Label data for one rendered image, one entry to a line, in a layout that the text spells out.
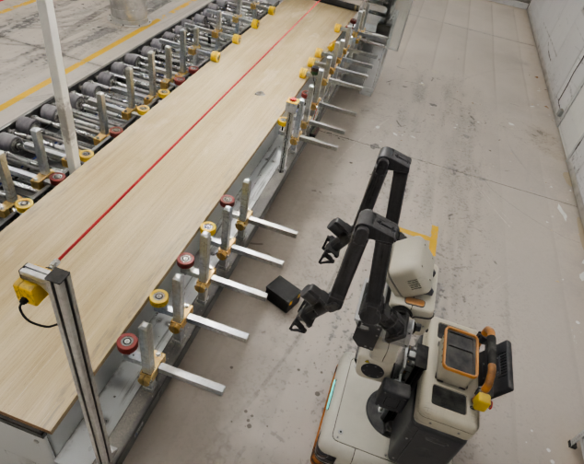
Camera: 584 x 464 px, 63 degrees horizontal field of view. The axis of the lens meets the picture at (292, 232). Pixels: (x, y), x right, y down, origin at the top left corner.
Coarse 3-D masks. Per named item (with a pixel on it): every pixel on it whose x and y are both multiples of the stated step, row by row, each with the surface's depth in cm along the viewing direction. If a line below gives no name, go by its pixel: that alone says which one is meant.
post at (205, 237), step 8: (208, 232) 205; (200, 240) 205; (208, 240) 206; (200, 248) 208; (208, 248) 209; (200, 256) 212; (208, 256) 213; (200, 264) 215; (208, 264) 217; (200, 272) 218; (208, 272) 221; (200, 280) 222; (200, 296) 230
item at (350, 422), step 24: (336, 384) 260; (360, 384) 261; (336, 408) 248; (360, 408) 250; (336, 432) 239; (360, 432) 241; (312, 456) 245; (336, 456) 233; (360, 456) 232; (384, 456) 233
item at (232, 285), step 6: (186, 270) 228; (192, 270) 228; (198, 270) 229; (198, 276) 228; (216, 276) 227; (216, 282) 226; (222, 282) 225; (228, 282) 226; (234, 282) 227; (228, 288) 226; (234, 288) 225; (240, 288) 224; (246, 288) 225; (252, 288) 225; (246, 294) 225; (252, 294) 224; (258, 294) 223; (264, 294) 224; (264, 300) 224
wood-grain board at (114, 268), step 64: (256, 64) 397; (128, 128) 299; (256, 128) 322; (64, 192) 246; (128, 192) 254; (192, 192) 262; (0, 256) 209; (64, 256) 215; (128, 256) 221; (0, 320) 186; (128, 320) 195; (0, 384) 168; (64, 384) 172
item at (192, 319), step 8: (160, 312) 210; (168, 312) 209; (192, 320) 208; (200, 320) 207; (208, 320) 208; (208, 328) 207; (216, 328) 206; (224, 328) 206; (232, 336) 206; (240, 336) 205; (248, 336) 206
